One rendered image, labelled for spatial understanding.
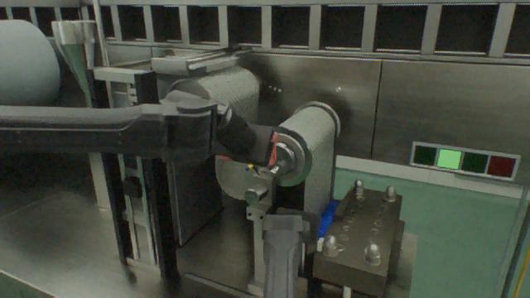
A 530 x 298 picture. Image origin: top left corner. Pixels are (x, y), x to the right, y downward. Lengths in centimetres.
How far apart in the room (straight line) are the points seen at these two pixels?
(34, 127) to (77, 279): 69
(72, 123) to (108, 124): 4
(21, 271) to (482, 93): 130
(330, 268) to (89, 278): 63
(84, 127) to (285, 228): 36
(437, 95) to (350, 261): 49
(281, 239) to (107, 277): 61
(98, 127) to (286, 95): 76
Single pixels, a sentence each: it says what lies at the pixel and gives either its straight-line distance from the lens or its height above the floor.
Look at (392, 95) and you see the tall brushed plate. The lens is 106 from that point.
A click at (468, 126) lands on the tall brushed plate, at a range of 108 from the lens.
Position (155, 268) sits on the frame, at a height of 92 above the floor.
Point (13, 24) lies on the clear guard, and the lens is 148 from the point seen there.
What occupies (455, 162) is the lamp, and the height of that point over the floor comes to 118.
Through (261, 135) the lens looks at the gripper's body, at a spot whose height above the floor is 136.
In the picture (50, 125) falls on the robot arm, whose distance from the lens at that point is 49.
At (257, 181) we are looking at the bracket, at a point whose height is 119.
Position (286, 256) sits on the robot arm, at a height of 121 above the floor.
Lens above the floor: 157
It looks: 22 degrees down
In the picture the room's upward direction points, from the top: straight up
